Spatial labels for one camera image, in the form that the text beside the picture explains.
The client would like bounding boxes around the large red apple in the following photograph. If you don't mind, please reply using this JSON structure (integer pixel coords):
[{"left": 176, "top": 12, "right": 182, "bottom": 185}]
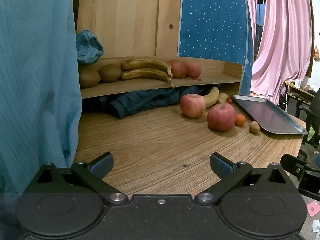
[
  {"left": 179, "top": 94, "right": 207, "bottom": 119},
  {"left": 207, "top": 103, "right": 237, "bottom": 132}
]

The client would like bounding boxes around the small brown kiwi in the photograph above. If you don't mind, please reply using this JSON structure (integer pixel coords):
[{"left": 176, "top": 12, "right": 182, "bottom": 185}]
[{"left": 249, "top": 121, "right": 261, "bottom": 134}]

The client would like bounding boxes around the pink paper card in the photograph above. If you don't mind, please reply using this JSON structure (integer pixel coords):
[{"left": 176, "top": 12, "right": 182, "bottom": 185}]
[{"left": 307, "top": 199, "right": 320, "bottom": 217}]

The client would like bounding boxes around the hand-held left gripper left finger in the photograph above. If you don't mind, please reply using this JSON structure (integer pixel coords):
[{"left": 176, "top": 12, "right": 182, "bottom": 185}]
[{"left": 27, "top": 152, "right": 128, "bottom": 205}]

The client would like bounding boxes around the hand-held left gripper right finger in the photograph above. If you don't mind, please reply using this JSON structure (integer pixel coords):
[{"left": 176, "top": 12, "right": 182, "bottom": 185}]
[{"left": 195, "top": 152, "right": 295, "bottom": 205}]

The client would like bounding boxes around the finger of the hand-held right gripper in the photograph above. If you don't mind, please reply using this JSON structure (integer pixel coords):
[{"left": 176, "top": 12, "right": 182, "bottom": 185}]
[{"left": 280, "top": 153, "right": 312, "bottom": 178}]

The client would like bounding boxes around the white cable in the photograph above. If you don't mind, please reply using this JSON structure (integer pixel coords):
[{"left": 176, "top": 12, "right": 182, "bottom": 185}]
[{"left": 276, "top": 79, "right": 292, "bottom": 111}]

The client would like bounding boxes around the teal striped garment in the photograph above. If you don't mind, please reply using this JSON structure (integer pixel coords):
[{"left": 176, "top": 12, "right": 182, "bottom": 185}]
[{"left": 0, "top": 0, "right": 83, "bottom": 230}]

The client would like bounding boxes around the large brown kiwi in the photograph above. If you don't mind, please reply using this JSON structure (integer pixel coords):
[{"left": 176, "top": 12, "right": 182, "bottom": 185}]
[
  {"left": 79, "top": 70, "right": 101, "bottom": 89},
  {"left": 98, "top": 64, "right": 122, "bottom": 83}
]

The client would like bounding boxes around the cluttered wooden desk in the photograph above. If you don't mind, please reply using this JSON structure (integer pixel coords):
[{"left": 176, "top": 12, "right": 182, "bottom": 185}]
[{"left": 285, "top": 79, "right": 320, "bottom": 105}]

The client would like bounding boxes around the wooden desk shelf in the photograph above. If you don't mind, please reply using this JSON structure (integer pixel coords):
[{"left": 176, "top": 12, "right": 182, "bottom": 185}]
[{"left": 79, "top": 56, "right": 244, "bottom": 99}]

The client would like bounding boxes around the dark blue jacket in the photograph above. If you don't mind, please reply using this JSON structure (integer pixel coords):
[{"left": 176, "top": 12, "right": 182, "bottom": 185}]
[{"left": 99, "top": 85, "right": 213, "bottom": 118}]

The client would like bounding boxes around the blue dotted fabric wardrobe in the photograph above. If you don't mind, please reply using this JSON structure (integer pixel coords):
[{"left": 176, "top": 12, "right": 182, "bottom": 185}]
[{"left": 177, "top": 0, "right": 254, "bottom": 98}]

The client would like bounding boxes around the metal baking tray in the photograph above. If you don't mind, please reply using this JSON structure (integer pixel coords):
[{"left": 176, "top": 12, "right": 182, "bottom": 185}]
[{"left": 231, "top": 94, "right": 308, "bottom": 135}]

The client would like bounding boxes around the brown ripe banana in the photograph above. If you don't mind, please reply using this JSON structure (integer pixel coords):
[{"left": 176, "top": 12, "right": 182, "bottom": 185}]
[
  {"left": 121, "top": 68, "right": 176, "bottom": 89},
  {"left": 121, "top": 58, "right": 173, "bottom": 78}
]

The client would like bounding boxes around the crumpled blue cloth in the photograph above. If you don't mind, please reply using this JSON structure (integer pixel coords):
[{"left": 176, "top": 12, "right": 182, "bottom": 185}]
[{"left": 76, "top": 30, "right": 104, "bottom": 65}]

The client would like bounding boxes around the black office chair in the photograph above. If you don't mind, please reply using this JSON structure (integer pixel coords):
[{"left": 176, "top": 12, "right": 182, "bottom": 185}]
[{"left": 298, "top": 92, "right": 320, "bottom": 161}]

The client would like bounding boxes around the pink curtain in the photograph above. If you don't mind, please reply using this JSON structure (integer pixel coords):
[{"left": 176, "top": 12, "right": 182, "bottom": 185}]
[{"left": 243, "top": 0, "right": 313, "bottom": 105}]

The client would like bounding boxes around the long yellow banana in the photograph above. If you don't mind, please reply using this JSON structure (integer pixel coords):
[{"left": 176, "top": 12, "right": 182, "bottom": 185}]
[{"left": 201, "top": 87, "right": 220, "bottom": 108}]

